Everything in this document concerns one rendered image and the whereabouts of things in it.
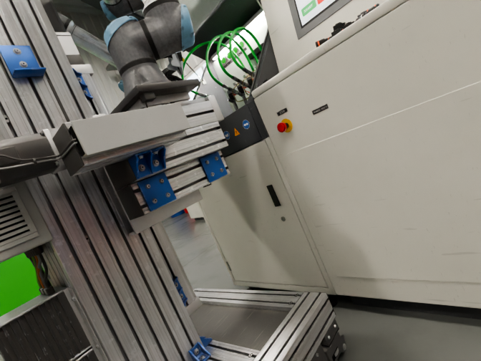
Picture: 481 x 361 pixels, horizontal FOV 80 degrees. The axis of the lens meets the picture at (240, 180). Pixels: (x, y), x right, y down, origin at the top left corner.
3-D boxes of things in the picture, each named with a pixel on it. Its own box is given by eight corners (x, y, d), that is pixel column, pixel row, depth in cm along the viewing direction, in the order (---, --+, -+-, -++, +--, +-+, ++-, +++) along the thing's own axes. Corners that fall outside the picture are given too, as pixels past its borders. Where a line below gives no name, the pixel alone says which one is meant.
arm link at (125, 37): (124, 81, 93) (107, 41, 92) (163, 66, 95) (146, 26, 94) (113, 68, 82) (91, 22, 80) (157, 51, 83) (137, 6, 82)
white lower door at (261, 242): (233, 281, 171) (185, 175, 165) (236, 278, 172) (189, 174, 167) (326, 289, 122) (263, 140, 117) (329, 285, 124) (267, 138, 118)
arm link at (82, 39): (39, -9, 117) (152, 60, 142) (37, 8, 125) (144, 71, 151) (26, 11, 113) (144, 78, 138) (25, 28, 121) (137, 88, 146)
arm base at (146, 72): (141, 89, 78) (126, 54, 77) (119, 112, 89) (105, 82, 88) (183, 84, 89) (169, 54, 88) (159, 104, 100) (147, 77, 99)
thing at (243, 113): (187, 174, 164) (176, 148, 163) (193, 171, 167) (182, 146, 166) (262, 140, 118) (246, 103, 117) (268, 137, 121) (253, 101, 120)
